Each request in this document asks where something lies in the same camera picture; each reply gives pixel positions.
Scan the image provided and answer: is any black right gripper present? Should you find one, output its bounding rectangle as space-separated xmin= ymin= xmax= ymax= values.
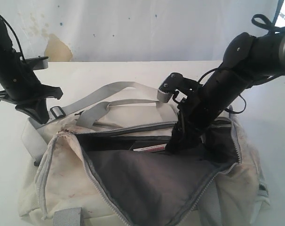
xmin=165 ymin=68 xmax=241 ymax=154

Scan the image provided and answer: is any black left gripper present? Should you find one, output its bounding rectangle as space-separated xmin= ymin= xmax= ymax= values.
xmin=0 ymin=56 xmax=63 ymax=124

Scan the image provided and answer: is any black capped white marker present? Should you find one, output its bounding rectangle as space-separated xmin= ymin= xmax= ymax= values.
xmin=133 ymin=144 xmax=166 ymax=153

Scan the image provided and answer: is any white canvas backpack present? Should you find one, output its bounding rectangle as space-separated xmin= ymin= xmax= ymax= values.
xmin=18 ymin=81 xmax=269 ymax=226

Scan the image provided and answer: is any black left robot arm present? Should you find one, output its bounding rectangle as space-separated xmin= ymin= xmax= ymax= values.
xmin=0 ymin=15 xmax=66 ymax=124

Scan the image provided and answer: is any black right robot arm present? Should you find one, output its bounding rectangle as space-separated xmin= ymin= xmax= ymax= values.
xmin=159 ymin=32 xmax=285 ymax=153

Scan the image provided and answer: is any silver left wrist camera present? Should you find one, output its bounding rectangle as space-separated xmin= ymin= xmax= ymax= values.
xmin=25 ymin=56 xmax=49 ymax=71

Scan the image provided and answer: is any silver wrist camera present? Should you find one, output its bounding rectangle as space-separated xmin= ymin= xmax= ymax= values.
xmin=157 ymin=72 xmax=200 ymax=103
xmin=25 ymin=56 xmax=49 ymax=71

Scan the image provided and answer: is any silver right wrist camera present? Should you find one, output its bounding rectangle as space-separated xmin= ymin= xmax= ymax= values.
xmin=157 ymin=72 xmax=200 ymax=103

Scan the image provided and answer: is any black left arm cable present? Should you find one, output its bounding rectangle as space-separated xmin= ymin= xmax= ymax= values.
xmin=0 ymin=9 xmax=25 ymax=62

